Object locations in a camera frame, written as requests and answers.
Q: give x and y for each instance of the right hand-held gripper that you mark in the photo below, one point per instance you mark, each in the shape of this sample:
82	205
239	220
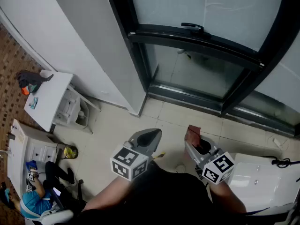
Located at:
218	167

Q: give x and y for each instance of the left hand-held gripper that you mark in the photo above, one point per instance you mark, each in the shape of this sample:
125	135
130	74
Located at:
127	162

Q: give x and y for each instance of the red-brown cloth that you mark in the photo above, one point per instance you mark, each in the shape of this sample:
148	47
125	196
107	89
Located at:
193	135

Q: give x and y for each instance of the clear window glass pane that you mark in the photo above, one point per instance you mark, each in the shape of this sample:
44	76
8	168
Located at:
199	74

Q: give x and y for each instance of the person's left forearm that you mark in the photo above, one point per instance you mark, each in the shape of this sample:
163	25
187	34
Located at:
110	193

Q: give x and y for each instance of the person's right forearm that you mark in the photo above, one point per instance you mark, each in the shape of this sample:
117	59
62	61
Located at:
226	198

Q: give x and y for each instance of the person's white shoe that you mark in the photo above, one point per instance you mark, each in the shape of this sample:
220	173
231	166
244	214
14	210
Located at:
180	168

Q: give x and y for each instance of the person's black clothing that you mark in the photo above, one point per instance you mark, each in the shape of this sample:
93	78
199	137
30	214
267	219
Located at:
164	196

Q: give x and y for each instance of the large white cabinet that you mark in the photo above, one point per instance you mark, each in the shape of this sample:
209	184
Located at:
257	184

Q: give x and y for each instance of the white floor scrap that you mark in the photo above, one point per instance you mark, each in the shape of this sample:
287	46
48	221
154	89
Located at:
277	142

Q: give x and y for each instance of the white plastic chair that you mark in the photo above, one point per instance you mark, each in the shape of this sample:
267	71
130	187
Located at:
75	109

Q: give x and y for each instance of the small white table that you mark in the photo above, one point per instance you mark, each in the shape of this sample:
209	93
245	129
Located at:
51	97

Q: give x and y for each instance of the frosted window pane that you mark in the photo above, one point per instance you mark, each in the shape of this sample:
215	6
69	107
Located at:
199	3
281	78

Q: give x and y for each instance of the mirrored glass door panel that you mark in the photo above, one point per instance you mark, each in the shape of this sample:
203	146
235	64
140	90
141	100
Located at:
187	39

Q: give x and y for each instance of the white office chair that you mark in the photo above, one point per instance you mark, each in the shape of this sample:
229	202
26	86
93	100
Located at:
57	215

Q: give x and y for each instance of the small teal packet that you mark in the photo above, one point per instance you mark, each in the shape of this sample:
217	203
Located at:
34	102

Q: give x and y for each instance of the white drawer cabinet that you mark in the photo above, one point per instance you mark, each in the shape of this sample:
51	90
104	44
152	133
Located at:
23	149

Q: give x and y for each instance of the orange and teal object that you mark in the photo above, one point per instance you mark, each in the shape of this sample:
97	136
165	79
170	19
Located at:
27	90

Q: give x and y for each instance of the black bag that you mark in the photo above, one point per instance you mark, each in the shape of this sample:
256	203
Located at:
30	78

